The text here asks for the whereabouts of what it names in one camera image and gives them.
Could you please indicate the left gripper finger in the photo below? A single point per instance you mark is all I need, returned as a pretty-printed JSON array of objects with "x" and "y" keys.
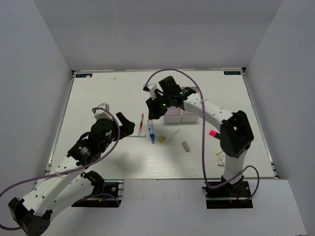
[
  {"x": 121, "y": 117},
  {"x": 128, "y": 129}
]

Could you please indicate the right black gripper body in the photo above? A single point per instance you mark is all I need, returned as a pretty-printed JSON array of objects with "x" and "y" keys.
[{"x": 166, "y": 101}]

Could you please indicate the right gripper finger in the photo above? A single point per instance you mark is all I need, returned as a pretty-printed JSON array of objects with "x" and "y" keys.
[
  {"x": 151, "y": 104},
  {"x": 154, "y": 114}
]

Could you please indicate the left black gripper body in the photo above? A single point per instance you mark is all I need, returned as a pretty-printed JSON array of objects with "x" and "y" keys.
[{"x": 114, "y": 137}]

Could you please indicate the yellow capped white marker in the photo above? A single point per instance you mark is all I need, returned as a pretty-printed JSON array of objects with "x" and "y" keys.
[{"x": 136, "y": 136}]

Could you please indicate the clear blue spray bottle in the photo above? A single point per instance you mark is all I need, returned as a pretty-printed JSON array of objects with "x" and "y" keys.
[{"x": 151, "y": 132}]

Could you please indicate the orange capped pen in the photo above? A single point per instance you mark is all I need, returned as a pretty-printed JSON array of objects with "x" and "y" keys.
[{"x": 140, "y": 125}]

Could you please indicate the long white yellow marker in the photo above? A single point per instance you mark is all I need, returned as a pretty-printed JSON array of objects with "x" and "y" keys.
[{"x": 171, "y": 135}]

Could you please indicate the pink black highlighter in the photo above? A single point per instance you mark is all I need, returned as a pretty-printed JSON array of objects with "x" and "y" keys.
[{"x": 215, "y": 134}]

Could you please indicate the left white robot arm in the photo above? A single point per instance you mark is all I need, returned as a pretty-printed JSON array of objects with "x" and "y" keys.
[{"x": 71, "y": 180}]

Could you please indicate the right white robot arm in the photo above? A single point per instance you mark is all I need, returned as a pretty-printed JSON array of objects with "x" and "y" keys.
[{"x": 235, "y": 131}]

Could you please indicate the left white compartment organizer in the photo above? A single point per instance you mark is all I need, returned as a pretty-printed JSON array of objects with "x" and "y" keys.
[{"x": 172, "y": 116}]

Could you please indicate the white compartment organizer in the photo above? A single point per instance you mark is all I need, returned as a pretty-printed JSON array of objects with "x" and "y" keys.
[
  {"x": 172, "y": 116},
  {"x": 188, "y": 117}
]

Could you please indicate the right white compartment organizer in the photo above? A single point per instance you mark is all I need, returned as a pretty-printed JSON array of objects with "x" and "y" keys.
[{"x": 188, "y": 117}]

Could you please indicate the yellow eraser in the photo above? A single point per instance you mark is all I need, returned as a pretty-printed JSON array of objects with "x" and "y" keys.
[{"x": 161, "y": 139}]

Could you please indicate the grey white eraser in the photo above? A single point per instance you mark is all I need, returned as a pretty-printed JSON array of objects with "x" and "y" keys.
[{"x": 185, "y": 146}]

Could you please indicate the left corner label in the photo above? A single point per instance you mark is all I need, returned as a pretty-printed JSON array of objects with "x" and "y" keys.
[{"x": 84, "y": 75}]

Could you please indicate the corner label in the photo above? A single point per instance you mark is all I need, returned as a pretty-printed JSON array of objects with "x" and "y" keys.
[
  {"x": 84, "y": 75},
  {"x": 232, "y": 73}
]

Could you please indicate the right corner label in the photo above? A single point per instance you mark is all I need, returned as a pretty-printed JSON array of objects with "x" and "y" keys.
[{"x": 232, "y": 73}]

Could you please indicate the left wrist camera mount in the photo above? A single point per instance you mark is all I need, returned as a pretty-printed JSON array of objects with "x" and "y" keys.
[{"x": 101, "y": 113}]

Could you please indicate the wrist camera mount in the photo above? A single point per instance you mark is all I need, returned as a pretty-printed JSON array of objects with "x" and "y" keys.
[
  {"x": 101, "y": 113},
  {"x": 151, "y": 88}
]

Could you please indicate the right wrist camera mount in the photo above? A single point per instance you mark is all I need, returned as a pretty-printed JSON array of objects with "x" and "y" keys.
[{"x": 151, "y": 88}]

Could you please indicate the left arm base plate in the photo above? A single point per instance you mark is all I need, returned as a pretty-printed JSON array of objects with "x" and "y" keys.
[{"x": 107, "y": 195}]

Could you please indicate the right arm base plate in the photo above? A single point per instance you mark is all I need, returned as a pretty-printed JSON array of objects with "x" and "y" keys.
[{"x": 221, "y": 198}]

